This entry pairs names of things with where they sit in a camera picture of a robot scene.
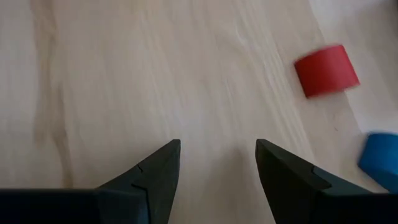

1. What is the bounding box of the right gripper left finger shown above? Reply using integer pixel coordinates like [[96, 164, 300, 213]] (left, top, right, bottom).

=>
[[95, 139, 182, 224]]

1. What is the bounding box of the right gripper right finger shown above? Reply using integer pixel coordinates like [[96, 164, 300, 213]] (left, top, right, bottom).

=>
[[255, 138, 374, 224]]

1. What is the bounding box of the blue half-round block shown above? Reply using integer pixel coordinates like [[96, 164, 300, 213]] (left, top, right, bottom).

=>
[[357, 132, 398, 194]]

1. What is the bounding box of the small red block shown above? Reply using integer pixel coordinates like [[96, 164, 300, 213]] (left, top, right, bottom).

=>
[[294, 44, 361, 99]]

